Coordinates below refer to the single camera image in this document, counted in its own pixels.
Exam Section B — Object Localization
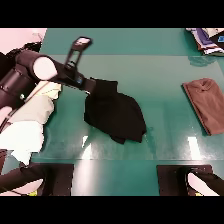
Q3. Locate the brown garment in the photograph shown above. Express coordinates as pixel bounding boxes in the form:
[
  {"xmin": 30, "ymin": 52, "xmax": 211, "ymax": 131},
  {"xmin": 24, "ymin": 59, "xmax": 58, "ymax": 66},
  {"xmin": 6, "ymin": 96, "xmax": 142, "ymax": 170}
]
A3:
[{"xmin": 181, "ymin": 77, "xmax": 224, "ymax": 136}]

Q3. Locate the white garment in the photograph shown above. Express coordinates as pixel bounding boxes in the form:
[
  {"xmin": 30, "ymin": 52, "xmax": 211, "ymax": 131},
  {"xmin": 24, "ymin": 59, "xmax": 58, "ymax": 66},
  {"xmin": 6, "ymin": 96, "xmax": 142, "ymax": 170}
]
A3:
[{"xmin": 0, "ymin": 119, "xmax": 46, "ymax": 165}]

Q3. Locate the cream garment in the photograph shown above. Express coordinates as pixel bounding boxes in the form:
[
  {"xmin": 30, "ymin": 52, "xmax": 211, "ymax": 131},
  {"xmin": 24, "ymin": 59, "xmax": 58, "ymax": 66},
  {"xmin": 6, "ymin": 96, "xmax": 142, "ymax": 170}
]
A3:
[{"xmin": 8, "ymin": 80, "xmax": 63, "ymax": 125}]

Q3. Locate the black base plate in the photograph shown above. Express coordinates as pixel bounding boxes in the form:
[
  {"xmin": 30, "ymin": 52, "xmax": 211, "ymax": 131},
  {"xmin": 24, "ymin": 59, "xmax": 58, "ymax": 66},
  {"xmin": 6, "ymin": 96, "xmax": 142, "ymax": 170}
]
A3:
[
  {"xmin": 41, "ymin": 162, "xmax": 75, "ymax": 197},
  {"xmin": 156, "ymin": 164, "xmax": 214, "ymax": 197}
]

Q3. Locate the heap of clothes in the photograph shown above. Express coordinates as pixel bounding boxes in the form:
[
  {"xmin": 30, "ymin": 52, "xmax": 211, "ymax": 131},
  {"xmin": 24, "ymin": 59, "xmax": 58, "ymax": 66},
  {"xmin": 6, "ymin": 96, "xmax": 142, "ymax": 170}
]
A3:
[{"xmin": 185, "ymin": 27, "xmax": 224, "ymax": 57}]

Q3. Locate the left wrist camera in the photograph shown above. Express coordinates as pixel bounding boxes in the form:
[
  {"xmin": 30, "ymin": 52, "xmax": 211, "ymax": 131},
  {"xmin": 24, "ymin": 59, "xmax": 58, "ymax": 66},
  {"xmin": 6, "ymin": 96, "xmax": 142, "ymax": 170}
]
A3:
[{"xmin": 63, "ymin": 35, "xmax": 93, "ymax": 72}]

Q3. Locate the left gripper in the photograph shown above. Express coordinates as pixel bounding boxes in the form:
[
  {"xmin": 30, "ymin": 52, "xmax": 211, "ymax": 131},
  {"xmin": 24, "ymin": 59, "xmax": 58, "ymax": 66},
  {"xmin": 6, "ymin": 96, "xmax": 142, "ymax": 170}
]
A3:
[{"xmin": 56, "ymin": 65, "xmax": 98, "ymax": 96}]

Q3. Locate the black garment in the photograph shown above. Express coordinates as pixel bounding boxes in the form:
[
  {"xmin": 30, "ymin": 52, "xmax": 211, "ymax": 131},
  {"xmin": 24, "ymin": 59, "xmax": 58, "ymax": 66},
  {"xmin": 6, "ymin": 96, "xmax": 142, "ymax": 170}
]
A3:
[{"xmin": 83, "ymin": 78, "xmax": 148, "ymax": 145}]

